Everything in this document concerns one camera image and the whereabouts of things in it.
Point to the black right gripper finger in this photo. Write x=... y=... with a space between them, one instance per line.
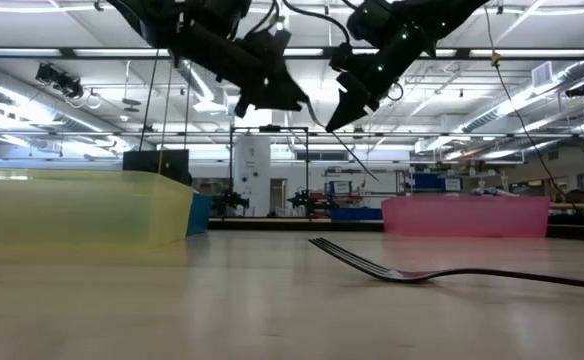
x=342 y=105
x=364 y=102

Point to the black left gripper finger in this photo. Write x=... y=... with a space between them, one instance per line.
x=277 y=103
x=284 y=90

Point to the blue purple iridescent fork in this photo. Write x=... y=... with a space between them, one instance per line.
x=314 y=115

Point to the black fork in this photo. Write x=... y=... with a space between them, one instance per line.
x=394 y=274

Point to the black background robot arm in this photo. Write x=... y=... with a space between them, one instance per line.
x=304 y=199
x=234 y=201

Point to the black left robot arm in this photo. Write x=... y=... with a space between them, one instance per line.
x=197 y=40

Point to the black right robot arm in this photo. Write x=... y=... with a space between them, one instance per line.
x=447 y=15

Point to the white column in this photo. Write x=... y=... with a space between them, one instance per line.
x=252 y=165

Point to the blue background boxes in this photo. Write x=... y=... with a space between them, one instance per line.
x=427 y=182

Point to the blue background crate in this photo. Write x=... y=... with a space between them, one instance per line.
x=357 y=214

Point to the blue plastic bin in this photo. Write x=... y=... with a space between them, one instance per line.
x=199 y=215

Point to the black monitor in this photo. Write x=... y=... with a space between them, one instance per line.
x=142 y=162

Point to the red-pink plastic bin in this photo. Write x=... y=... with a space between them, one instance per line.
x=467 y=217

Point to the black ceiling speaker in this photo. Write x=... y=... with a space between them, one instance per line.
x=577 y=90

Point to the black ceiling device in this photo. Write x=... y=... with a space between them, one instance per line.
x=59 y=80

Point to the yellow translucent plastic bin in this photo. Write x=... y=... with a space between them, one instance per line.
x=72 y=215

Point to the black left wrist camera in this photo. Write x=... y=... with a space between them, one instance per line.
x=272 y=47

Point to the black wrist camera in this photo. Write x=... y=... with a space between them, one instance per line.
x=372 y=20
x=272 y=47

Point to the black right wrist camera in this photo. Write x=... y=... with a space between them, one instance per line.
x=372 y=20

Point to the black background station frame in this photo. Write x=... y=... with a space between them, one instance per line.
x=230 y=170

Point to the white wall vent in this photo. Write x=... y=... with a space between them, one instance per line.
x=542 y=75

